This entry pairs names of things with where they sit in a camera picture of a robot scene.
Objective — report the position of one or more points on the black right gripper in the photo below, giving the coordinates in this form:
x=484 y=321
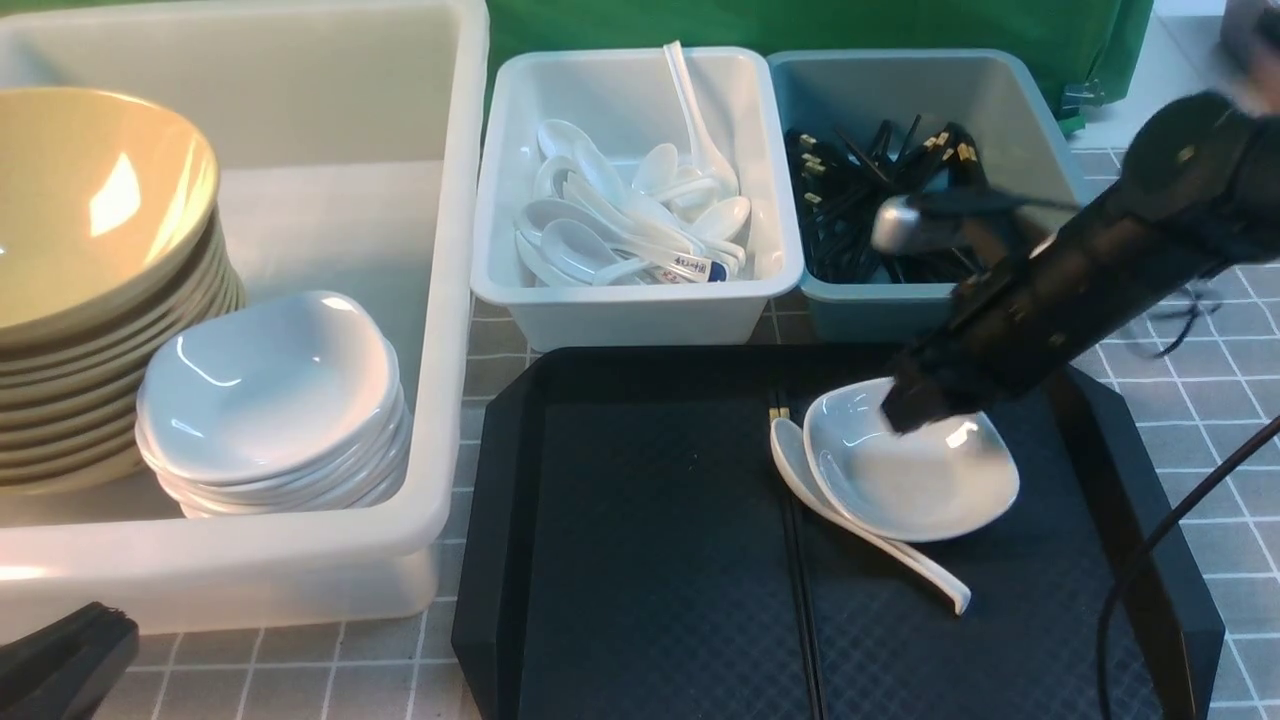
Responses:
x=1010 y=329

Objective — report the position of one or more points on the stack of white dishes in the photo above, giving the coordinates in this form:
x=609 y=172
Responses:
x=295 y=405

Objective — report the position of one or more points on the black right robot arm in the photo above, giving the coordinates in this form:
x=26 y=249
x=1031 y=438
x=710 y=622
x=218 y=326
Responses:
x=1197 y=194

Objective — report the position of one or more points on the green fabric backdrop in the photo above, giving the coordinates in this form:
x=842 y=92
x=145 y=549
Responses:
x=1092 y=46

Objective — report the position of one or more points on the white ceramic soup spoon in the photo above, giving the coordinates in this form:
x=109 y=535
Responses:
x=789 y=455

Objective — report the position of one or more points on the white square dish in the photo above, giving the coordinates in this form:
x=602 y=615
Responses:
x=937 y=483

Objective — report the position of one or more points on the large white plastic tub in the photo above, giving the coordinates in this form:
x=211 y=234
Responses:
x=348 y=134

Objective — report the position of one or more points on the upright white spoon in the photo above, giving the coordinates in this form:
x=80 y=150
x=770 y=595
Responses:
x=705 y=155

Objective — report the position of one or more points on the stack of yellow bowls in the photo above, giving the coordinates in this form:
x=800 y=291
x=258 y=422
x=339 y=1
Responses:
x=72 y=370

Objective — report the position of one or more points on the black chopstick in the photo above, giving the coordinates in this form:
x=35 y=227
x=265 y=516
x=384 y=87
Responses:
x=778 y=412
x=793 y=522

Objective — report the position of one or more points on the pile of white spoons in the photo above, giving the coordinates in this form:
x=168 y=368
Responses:
x=588 y=224

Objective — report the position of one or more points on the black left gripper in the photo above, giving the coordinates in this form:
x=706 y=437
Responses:
x=67 y=669

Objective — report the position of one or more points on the yellow noodle bowl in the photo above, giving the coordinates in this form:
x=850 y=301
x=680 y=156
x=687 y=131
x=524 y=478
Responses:
x=103 y=200

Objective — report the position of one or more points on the blue-grey plastic chopstick bin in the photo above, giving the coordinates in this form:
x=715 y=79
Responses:
x=989 y=92

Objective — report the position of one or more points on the black plastic serving tray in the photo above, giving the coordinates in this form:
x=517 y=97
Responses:
x=627 y=556

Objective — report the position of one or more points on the pile of black chopsticks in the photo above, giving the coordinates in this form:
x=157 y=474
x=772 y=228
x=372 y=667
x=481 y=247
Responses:
x=839 y=186

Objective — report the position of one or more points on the white plastic spoon bin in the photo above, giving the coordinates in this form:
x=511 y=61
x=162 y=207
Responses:
x=625 y=100

